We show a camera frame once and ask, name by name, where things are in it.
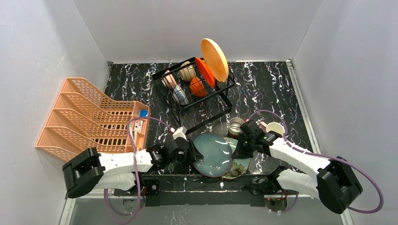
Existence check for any mint green flower plate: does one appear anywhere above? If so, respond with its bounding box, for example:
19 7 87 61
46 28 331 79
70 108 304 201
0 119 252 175
222 137 250 180

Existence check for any stainless steel cup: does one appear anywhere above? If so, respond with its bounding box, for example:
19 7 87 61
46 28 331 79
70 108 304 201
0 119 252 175
227 117 245 139

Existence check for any dark teal plate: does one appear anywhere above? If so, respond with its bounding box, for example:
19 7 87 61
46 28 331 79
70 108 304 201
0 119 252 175
193 133 233 178

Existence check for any black wire dish rack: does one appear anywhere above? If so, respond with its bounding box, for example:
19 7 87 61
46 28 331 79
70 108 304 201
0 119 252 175
152 58 236 134

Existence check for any blue floral bowl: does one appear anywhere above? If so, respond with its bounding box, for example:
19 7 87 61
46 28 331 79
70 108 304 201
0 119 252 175
172 84 189 105

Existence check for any orange glossy bowl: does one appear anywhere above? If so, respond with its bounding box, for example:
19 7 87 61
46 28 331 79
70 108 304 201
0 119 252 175
189 77 207 97

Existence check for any orange patterned bowl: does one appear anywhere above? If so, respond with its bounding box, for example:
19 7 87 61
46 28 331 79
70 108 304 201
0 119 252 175
162 70 178 90

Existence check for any orange red plate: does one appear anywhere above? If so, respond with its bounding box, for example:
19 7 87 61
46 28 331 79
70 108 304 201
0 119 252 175
195 57 215 88

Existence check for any yellow plate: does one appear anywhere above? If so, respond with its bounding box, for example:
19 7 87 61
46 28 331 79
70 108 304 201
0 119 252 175
201 38 229 82

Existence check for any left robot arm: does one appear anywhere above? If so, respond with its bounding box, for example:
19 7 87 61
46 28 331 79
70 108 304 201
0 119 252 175
62 137 204 198

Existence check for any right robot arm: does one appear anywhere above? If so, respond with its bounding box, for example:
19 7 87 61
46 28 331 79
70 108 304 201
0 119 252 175
232 120 363 214

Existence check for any pink mug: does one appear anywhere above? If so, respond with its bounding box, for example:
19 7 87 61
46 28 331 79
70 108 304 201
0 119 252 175
259 121 285 136

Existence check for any red white card box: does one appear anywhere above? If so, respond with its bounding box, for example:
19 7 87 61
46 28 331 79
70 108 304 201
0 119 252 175
134 120 144 133

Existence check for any blue eraser block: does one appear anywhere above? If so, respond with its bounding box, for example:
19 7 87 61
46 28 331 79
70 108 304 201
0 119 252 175
138 110 149 117

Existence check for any orange file organizer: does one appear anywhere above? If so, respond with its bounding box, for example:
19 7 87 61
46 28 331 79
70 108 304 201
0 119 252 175
36 77 136 161

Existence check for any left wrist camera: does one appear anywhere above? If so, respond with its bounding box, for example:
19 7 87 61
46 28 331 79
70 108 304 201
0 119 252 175
172 127 187 141

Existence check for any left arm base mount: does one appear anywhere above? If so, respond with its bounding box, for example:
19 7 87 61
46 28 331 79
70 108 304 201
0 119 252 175
113 178 160 196

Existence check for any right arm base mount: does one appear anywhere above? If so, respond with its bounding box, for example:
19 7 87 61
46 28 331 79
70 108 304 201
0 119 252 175
240 166 299 215

